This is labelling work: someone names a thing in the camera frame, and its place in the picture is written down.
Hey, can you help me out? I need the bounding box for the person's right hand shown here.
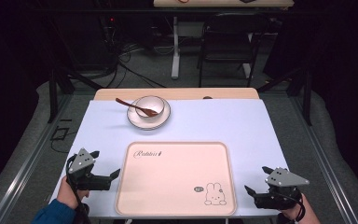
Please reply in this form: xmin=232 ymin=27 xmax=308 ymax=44
xmin=277 ymin=193 xmax=322 ymax=224

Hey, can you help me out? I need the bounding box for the bundle of floor cables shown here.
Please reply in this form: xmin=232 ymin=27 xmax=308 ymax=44
xmin=103 ymin=41 xmax=175 ymax=90

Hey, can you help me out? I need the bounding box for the white desk leg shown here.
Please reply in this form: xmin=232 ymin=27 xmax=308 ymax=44
xmin=171 ymin=16 xmax=182 ymax=80
xmin=242 ymin=32 xmax=254 ymax=79

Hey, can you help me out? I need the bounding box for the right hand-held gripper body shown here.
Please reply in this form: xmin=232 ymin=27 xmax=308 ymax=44
xmin=254 ymin=167 xmax=310 ymax=211

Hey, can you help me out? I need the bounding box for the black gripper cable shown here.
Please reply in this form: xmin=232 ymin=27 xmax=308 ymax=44
xmin=273 ymin=189 xmax=308 ymax=224
xmin=65 ymin=154 xmax=91 ymax=224

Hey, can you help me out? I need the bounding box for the light wooden table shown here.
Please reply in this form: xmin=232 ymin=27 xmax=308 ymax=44
xmin=92 ymin=87 xmax=260 ymax=102

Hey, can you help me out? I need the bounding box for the pink tray with rabbit print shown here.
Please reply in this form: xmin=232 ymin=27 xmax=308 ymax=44
xmin=115 ymin=141 xmax=238 ymax=217

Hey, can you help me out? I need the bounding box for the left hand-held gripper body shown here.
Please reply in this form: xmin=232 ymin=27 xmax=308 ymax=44
xmin=66 ymin=147 xmax=112 ymax=191

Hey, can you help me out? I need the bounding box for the white bowl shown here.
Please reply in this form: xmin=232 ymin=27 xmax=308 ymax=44
xmin=134 ymin=94 xmax=166 ymax=120

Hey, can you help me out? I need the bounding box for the pale lilac table cover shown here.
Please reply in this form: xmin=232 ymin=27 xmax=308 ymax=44
xmin=48 ymin=98 xmax=291 ymax=219

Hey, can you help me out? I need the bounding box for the black frame on floor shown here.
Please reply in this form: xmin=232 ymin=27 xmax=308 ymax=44
xmin=49 ymin=118 xmax=74 ymax=142

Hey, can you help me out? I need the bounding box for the aluminium floor rail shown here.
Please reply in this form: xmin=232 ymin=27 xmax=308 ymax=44
xmin=290 ymin=91 xmax=358 ymax=224
xmin=0 ymin=92 xmax=75 ymax=224

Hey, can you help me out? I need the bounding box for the black chair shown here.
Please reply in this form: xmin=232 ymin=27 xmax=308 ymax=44
xmin=197 ymin=12 xmax=270 ymax=89

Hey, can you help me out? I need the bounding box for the person's left hand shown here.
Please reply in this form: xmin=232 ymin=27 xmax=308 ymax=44
xmin=56 ymin=175 xmax=90 ymax=210

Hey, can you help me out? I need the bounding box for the power strip with red light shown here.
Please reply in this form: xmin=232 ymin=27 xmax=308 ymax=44
xmin=105 ymin=16 xmax=117 ymax=43

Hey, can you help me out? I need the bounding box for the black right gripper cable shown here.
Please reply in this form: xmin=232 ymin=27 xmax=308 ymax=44
xmin=273 ymin=189 xmax=308 ymax=224

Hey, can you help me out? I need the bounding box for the black metal stand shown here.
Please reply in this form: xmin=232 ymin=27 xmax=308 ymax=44
xmin=47 ymin=66 xmax=104 ymax=124
xmin=256 ymin=66 xmax=313 ymax=127

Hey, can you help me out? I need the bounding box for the white plate with dark rim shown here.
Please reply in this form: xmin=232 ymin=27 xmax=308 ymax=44
xmin=126 ymin=96 xmax=172 ymax=132

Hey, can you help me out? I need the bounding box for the brown wooden spoon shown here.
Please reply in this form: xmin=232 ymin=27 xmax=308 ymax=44
xmin=115 ymin=97 xmax=159 ymax=119

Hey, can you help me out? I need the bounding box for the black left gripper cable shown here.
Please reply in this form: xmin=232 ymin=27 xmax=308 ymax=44
xmin=65 ymin=154 xmax=91 ymax=224

